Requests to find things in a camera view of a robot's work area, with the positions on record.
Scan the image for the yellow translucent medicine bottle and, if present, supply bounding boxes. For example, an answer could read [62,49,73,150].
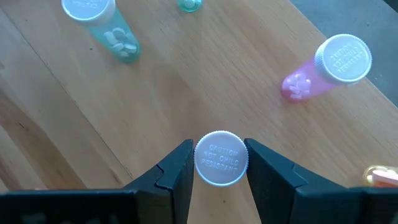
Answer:
[363,164,398,189]

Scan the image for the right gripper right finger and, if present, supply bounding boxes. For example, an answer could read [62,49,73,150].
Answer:
[244,138,352,224]

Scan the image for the wooden shelf black metal legs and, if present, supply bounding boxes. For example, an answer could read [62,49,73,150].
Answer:
[0,0,398,224]

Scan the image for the purple translucent medicine bottle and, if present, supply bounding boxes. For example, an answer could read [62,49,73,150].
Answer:
[193,130,249,187]
[280,33,373,103]

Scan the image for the teal translucent medicine bottle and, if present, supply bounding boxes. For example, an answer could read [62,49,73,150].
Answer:
[176,0,204,13]
[61,0,141,64]

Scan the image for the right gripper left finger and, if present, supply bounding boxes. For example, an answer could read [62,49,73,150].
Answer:
[123,139,195,224]

